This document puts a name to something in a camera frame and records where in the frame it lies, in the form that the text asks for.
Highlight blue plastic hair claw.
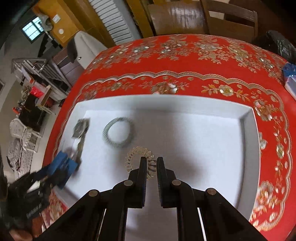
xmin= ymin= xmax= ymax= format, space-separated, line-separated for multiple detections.
xmin=44 ymin=151 xmax=78 ymax=189

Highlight grey braided rope bracelet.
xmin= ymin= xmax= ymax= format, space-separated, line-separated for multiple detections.
xmin=102 ymin=117 xmax=135 ymax=149

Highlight silver metal wristwatch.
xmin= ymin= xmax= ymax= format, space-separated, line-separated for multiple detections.
xmin=70 ymin=118 xmax=90 ymax=166

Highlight clear spiral hair tie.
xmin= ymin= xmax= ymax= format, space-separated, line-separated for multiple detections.
xmin=124 ymin=146 xmax=158 ymax=180

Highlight person left hand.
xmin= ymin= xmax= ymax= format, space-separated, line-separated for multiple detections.
xmin=9 ymin=229 xmax=33 ymax=241

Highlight white ornate chair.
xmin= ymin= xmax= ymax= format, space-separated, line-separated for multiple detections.
xmin=10 ymin=118 xmax=42 ymax=153

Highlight white shallow tray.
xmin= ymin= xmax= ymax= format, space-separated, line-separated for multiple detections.
xmin=52 ymin=94 xmax=261 ymax=241

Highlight red bag on shelf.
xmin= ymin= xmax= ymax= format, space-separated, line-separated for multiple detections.
xmin=30 ymin=86 xmax=44 ymax=98

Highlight metal staircase railing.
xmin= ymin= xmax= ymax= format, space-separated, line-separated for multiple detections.
xmin=11 ymin=58 xmax=72 ymax=100

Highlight wooden chair with jacket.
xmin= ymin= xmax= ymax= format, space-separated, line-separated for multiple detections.
xmin=52 ymin=48 xmax=84 ymax=86

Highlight red floral tablecloth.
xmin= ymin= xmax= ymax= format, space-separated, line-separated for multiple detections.
xmin=43 ymin=34 xmax=295 ymax=240

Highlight white jacket on chair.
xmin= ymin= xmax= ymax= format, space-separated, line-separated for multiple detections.
xmin=66 ymin=31 xmax=107 ymax=69

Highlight blue white tissue pack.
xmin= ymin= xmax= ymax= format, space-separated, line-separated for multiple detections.
xmin=282 ymin=63 xmax=296 ymax=100

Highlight black plastic bag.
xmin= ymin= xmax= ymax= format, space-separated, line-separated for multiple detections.
xmin=266 ymin=30 xmax=295 ymax=64

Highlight wooden chair far side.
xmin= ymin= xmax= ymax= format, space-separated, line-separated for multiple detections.
xmin=200 ymin=1 xmax=258 ymax=43

